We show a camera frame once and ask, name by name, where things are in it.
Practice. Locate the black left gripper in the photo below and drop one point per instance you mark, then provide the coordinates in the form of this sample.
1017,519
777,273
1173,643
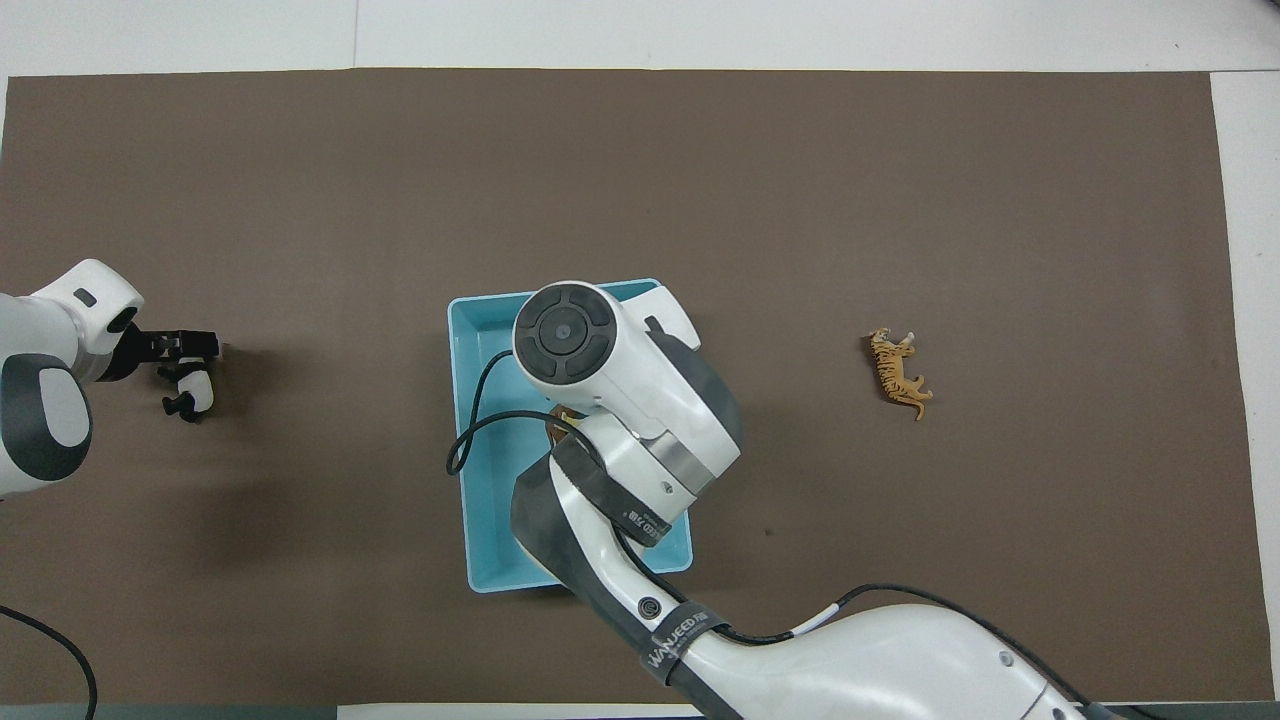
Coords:
128,352

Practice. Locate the black white panda toy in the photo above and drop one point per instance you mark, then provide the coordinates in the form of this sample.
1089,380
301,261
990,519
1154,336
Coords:
198,392

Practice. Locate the brown lion toy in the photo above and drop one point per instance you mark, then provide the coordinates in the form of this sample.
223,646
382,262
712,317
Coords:
563,416

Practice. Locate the orange striped tiger toy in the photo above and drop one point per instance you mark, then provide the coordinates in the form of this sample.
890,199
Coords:
893,372

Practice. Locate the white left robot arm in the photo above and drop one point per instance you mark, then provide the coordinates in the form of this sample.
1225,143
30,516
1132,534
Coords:
40,420

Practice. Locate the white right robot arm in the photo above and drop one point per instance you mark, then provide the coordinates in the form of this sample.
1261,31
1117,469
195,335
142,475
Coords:
640,400

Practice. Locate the light blue storage box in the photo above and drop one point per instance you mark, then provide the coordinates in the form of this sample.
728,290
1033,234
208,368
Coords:
490,520

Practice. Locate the brown table mat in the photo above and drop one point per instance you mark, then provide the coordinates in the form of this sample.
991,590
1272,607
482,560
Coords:
800,180

